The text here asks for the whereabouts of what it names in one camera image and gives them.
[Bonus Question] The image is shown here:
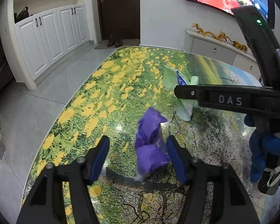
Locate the purple wrapper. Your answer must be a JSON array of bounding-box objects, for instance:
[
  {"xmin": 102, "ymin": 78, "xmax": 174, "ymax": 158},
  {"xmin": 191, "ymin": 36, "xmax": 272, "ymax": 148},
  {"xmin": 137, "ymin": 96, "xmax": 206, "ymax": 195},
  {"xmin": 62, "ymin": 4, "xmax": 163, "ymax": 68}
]
[{"xmin": 134, "ymin": 107, "xmax": 169, "ymax": 182}]

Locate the green tissue packet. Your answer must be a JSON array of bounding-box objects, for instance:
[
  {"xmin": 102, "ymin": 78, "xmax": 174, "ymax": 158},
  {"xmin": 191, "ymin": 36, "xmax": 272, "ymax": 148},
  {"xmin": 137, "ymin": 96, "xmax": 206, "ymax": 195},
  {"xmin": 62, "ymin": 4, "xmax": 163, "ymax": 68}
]
[{"xmin": 163, "ymin": 66, "xmax": 199, "ymax": 121}]

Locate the blue gloved right hand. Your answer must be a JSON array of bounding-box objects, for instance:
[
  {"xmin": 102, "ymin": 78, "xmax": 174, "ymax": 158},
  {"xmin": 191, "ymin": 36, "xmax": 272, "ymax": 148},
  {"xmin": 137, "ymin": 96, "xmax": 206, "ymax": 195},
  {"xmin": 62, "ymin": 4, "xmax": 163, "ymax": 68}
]
[{"xmin": 243, "ymin": 114, "xmax": 280, "ymax": 193}]

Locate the golden tiger figurine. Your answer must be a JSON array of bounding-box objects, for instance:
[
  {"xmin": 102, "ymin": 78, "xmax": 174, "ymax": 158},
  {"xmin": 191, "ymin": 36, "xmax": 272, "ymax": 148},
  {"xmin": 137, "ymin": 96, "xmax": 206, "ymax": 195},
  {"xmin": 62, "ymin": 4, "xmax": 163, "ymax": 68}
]
[{"xmin": 232, "ymin": 41, "xmax": 248, "ymax": 53}]

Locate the golden dragon figurine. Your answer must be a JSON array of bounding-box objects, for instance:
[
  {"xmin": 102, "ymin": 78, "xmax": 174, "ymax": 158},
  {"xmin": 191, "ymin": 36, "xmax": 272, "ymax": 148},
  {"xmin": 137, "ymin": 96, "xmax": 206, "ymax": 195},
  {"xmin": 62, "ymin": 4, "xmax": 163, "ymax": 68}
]
[{"xmin": 192, "ymin": 23, "xmax": 227, "ymax": 41}]

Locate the white tv cabinet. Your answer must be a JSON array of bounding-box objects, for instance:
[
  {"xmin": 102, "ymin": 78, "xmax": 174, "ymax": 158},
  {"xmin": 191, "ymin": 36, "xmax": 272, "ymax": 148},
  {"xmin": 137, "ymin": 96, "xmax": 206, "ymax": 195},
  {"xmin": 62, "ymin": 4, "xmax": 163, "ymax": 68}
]
[{"xmin": 183, "ymin": 30, "xmax": 261, "ymax": 79}]

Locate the pair of dark shoes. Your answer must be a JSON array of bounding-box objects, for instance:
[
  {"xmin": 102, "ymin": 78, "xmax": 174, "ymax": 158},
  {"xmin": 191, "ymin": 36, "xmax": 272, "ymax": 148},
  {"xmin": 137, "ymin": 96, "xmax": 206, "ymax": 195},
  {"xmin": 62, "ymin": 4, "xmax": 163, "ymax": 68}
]
[{"xmin": 107, "ymin": 34, "xmax": 123, "ymax": 48}]

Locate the dark brown entrance door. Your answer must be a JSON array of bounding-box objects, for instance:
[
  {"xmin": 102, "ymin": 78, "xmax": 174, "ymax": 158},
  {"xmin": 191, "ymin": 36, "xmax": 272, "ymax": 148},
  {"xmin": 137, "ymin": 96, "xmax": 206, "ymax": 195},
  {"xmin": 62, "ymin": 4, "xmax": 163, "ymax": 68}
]
[{"xmin": 98, "ymin": 0, "xmax": 140, "ymax": 39}]

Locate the white shoe cabinet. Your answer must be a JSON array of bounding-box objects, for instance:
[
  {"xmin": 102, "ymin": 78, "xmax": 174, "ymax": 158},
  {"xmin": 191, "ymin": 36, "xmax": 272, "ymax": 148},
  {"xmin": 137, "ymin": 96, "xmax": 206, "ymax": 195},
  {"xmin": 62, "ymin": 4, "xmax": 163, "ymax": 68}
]
[{"xmin": 0, "ymin": 0, "xmax": 98, "ymax": 91}]

